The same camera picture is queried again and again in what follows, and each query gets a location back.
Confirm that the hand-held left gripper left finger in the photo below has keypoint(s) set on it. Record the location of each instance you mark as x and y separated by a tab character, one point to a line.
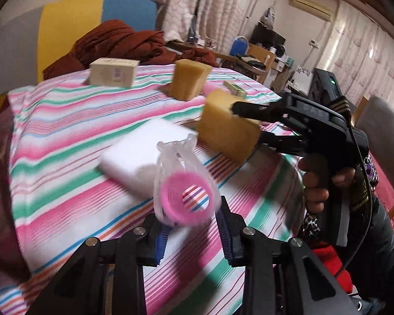
161	239

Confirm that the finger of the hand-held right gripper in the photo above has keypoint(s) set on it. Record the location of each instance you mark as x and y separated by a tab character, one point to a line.
259	111
282	144

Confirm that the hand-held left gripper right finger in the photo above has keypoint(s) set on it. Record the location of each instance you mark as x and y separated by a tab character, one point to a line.
227	239

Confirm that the large yellow sponge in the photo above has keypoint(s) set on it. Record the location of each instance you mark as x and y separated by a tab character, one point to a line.
223	128

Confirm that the pink hair roller clear clip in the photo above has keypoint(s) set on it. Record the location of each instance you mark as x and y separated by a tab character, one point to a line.
174	187

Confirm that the person's right forearm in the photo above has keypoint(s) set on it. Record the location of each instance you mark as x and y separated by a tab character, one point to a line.
366	187

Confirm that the person's right hand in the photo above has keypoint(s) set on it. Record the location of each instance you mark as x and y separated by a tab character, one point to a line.
315	190

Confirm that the green cream cardboard box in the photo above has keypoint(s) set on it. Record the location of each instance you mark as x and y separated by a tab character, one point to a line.
235	88

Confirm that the grey padded wooden chair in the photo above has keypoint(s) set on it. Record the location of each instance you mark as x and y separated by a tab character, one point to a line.
384	124

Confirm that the wooden side desk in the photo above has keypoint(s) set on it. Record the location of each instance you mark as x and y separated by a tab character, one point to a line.
223	54

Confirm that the blue plastic container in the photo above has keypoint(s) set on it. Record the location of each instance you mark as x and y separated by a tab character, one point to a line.
239	45

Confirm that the black appliance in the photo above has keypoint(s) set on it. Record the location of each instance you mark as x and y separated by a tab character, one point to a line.
267	37

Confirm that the small yellow sponge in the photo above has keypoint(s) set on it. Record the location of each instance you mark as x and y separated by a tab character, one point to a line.
187	78

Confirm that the white patterned window curtain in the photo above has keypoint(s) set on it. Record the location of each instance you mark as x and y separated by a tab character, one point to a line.
364	49

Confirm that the white mug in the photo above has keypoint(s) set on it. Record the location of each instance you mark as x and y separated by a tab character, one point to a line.
210	43

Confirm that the white foam block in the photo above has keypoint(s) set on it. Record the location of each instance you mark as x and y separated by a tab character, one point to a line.
134	157

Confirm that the white air conditioner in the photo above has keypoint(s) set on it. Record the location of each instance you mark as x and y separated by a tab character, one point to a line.
312	8

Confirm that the striped pink green tablecloth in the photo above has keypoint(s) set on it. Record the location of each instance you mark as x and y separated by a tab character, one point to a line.
69	170

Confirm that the person's body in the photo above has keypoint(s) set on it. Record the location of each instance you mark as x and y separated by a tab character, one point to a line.
374	252

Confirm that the red-brown crumpled cloth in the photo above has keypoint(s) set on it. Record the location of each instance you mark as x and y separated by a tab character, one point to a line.
118	42

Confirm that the grey yellow blue chair back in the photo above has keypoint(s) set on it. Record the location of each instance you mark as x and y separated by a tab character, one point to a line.
69	23

